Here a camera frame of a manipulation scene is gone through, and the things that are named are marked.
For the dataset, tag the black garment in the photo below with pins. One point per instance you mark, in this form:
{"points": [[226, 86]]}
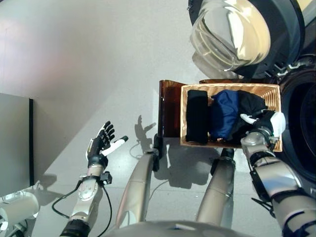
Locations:
{"points": [[196, 116], [251, 103]]}

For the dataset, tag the folded black garment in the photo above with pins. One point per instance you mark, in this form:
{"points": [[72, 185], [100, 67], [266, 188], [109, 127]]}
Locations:
{"points": [[196, 116]]}

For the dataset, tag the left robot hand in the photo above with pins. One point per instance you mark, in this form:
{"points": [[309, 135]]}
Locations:
{"points": [[98, 148]]}

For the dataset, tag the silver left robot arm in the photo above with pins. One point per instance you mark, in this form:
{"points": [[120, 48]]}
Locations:
{"points": [[86, 195]]}

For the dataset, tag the white counter cabinet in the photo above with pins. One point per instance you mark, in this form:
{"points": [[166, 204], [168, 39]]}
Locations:
{"points": [[300, 3]]}

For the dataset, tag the grey cabinet black edge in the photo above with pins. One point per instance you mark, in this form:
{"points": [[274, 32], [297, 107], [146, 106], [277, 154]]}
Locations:
{"points": [[14, 143]]}

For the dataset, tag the grey robot torso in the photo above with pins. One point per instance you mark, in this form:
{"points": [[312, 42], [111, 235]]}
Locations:
{"points": [[177, 229]]}

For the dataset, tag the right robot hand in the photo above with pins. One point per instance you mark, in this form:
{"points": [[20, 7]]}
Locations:
{"points": [[277, 122]]}

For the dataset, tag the rectangular wicker laundry basket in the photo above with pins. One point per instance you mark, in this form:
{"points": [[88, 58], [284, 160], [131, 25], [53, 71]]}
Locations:
{"points": [[271, 95]]}

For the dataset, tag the round glass washer door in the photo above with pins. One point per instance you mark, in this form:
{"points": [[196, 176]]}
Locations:
{"points": [[237, 34]]}

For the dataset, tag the glossy brown stool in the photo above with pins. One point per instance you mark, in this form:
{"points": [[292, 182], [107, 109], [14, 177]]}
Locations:
{"points": [[170, 111]]}

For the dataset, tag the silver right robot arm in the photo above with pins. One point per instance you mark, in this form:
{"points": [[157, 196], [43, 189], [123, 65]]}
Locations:
{"points": [[279, 177]]}

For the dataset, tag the blue garment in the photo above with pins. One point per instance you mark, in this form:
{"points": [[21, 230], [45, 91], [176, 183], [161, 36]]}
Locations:
{"points": [[224, 116]]}

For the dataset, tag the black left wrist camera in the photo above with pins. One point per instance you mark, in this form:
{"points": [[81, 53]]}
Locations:
{"points": [[106, 177]]}

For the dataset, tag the white rounded device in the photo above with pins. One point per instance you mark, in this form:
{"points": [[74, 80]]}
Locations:
{"points": [[19, 207]]}

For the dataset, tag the dark grey washing machine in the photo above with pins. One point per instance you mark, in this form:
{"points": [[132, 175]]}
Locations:
{"points": [[303, 118]]}

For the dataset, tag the right robot leg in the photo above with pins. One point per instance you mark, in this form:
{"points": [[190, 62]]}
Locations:
{"points": [[217, 187]]}

